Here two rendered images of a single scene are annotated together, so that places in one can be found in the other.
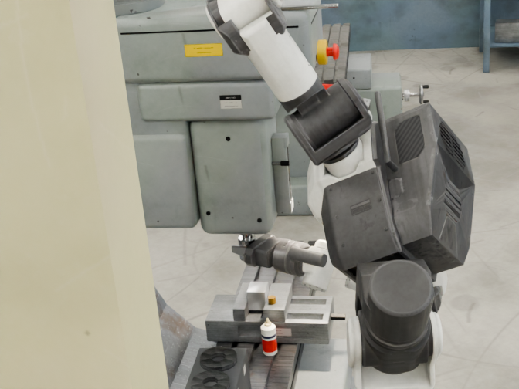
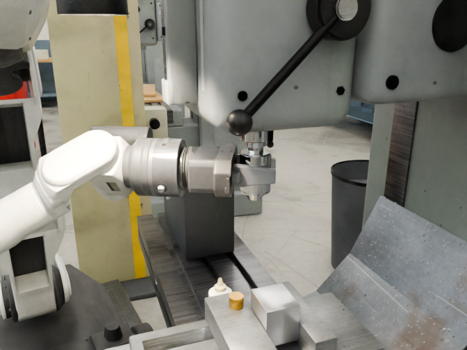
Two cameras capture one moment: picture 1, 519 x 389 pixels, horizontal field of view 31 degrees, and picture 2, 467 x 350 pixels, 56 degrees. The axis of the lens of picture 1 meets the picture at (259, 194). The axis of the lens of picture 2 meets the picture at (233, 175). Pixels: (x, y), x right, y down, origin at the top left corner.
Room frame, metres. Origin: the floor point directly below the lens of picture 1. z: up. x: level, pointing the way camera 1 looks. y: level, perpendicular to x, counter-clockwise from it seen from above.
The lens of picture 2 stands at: (2.72, -0.30, 1.43)
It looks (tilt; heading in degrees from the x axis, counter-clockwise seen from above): 19 degrees down; 149
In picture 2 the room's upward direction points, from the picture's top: straight up
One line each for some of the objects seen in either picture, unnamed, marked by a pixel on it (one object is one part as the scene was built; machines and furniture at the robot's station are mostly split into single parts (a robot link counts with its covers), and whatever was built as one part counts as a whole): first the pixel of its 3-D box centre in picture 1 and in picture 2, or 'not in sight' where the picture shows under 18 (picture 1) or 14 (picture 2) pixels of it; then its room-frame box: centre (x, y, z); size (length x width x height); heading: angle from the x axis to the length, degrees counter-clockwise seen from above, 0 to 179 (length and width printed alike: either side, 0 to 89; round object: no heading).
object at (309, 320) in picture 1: (269, 312); (254, 349); (2.29, 0.00, 0.98); 0.35 x 0.15 x 0.11; 78
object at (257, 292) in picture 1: (258, 295); (274, 314); (2.29, 0.03, 1.03); 0.06 x 0.05 x 0.06; 168
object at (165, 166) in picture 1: (167, 165); (382, 1); (2.25, 0.24, 1.47); 0.24 x 0.19 x 0.26; 169
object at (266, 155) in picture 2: (246, 238); (255, 154); (2.21, 0.04, 1.26); 0.05 x 0.05 x 0.01
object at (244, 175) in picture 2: not in sight; (254, 176); (2.24, 0.03, 1.23); 0.06 x 0.02 x 0.03; 54
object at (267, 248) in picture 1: (276, 254); (194, 169); (2.16, -0.03, 1.23); 0.13 x 0.12 x 0.10; 144
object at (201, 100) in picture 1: (215, 86); not in sight; (2.22, 0.09, 1.68); 0.34 x 0.24 x 0.10; 79
